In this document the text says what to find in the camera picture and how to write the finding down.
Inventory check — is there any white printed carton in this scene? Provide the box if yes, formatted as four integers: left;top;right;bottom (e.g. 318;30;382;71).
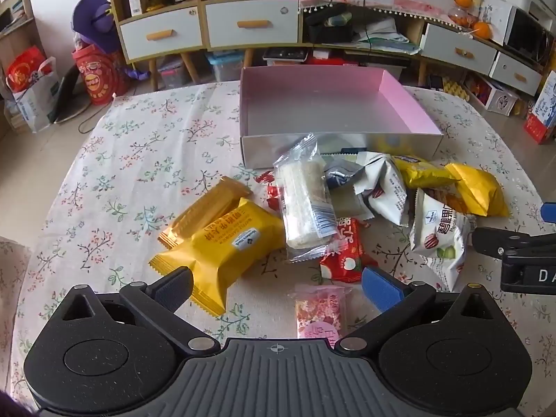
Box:
473;76;520;116

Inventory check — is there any wooden low console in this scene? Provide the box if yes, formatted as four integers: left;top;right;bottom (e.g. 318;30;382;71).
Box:
300;2;548;96

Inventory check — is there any pile of papers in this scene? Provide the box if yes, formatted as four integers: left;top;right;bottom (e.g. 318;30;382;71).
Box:
354;15;422;55

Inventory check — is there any pink sprinkled candy packet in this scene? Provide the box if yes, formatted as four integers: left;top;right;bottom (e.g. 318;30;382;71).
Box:
293;284;353;340

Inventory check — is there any blue and red milk carton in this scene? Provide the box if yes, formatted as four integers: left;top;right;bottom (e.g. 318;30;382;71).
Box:
523;69;556;145

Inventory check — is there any pink cardboard box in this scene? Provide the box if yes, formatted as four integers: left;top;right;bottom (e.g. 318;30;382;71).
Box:
240;67;444;170

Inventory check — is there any white printed board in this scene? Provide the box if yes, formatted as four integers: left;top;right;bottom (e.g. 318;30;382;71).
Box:
480;0;515;46

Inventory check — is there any glass jar of oranges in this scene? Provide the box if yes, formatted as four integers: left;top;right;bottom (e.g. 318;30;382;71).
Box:
448;6;476;29

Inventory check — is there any clear rice cracker packet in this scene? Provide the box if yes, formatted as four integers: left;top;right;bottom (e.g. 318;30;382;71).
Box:
273;134;344;263

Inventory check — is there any white drawer wooden handle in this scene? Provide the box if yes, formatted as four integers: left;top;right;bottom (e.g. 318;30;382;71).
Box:
490;52;543;96
204;0;300;48
118;9;205;62
420;23;498;74

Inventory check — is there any white microwave oven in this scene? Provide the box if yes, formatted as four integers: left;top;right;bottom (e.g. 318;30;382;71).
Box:
504;6;556;70

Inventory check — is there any yellow cake packet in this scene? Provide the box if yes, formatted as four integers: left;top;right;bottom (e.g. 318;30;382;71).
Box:
148;197;287;317

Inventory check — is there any red gift bag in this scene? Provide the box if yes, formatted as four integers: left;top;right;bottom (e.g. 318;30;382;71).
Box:
72;46;129;106

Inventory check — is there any blue lidded storage bin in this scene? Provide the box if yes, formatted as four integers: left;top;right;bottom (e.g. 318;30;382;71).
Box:
206;50;244;82

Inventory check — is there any red cardboard box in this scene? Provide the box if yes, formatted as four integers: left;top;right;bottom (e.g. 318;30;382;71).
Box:
310;48;348;66

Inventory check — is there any white nut packet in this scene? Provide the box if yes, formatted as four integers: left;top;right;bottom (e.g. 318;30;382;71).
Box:
409;189;476;293

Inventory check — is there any yellow chips packet blue logo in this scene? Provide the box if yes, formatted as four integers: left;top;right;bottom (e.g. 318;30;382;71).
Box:
391;155;461;189

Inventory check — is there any wooden bookshelf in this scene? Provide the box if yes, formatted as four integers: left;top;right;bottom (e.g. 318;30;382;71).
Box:
0;0;35;131

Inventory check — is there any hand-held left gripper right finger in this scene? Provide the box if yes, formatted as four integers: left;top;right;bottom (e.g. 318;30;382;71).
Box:
334;266;493;357

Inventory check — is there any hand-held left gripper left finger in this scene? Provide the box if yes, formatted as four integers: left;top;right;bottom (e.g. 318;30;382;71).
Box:
58;267;221;359

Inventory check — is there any purple plush toy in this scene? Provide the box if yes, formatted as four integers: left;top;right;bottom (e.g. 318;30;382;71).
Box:
72;0;131;79

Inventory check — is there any yellow egg carton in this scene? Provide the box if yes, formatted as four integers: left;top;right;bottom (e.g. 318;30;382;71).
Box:
441;76;472;100

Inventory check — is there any plain yellow puffy packet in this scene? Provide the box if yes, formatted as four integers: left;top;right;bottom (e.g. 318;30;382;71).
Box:
445;163;510;218

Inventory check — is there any white and red shopping bag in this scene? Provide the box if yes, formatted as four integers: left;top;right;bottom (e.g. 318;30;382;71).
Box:
5;46;62;133

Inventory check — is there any black flat bag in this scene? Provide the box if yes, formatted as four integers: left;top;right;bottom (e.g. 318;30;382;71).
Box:
52;63;94;124

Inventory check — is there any small red packet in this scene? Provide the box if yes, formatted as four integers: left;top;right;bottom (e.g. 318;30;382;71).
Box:
256;171;284;211

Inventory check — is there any grey-blue snack packet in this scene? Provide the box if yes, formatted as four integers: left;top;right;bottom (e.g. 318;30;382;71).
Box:
324;158;370;189

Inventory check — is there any white snack packet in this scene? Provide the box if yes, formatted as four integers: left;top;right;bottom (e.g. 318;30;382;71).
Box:
353;152;411;227

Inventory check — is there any red snack packet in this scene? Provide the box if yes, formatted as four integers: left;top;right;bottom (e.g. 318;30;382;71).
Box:
319;217;378;283

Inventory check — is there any long gold wafer packet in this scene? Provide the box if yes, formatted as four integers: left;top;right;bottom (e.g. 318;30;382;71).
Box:
157;176;253;250

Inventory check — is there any clear plastic storage bin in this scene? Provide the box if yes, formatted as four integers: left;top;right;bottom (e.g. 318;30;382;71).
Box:
156;56;192;90

